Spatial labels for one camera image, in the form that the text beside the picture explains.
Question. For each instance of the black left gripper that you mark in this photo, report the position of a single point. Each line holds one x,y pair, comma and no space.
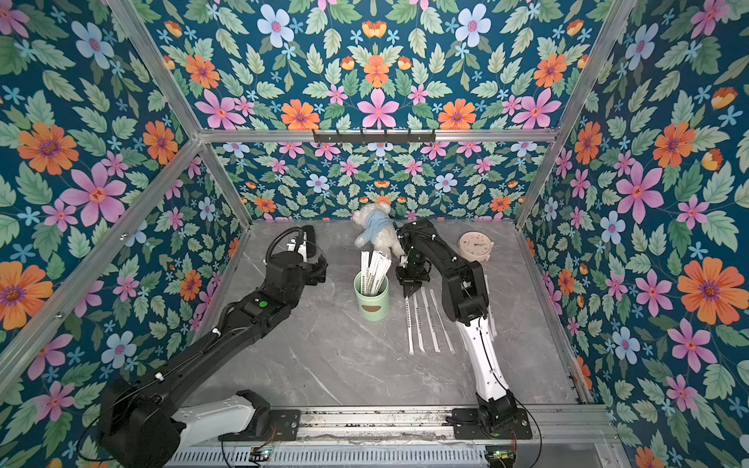
311,269

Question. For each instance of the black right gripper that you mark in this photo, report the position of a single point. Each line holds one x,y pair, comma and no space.
413,275

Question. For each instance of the white straw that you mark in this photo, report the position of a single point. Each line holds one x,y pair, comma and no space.
491,318
430,324
420,343
409,327
441,322

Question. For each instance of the green metal straw cup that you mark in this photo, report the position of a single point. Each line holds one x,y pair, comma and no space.
373,308

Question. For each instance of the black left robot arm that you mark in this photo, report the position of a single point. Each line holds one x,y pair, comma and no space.
144,423

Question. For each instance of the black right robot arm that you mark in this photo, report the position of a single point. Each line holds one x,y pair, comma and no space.
465,300

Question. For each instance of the bundle of wrapped straws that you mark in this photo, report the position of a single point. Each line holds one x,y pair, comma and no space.
374,267

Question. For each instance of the white teddy bear blue shirt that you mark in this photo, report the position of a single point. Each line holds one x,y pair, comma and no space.
378,230

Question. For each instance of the beige round alarm clock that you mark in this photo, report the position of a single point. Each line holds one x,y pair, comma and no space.
475,246

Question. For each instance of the black wall hook rail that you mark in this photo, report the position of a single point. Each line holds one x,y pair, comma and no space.
373,137

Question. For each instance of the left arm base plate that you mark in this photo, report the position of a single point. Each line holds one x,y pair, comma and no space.
269,425

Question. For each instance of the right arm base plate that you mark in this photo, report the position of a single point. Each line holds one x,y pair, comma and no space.
475,424

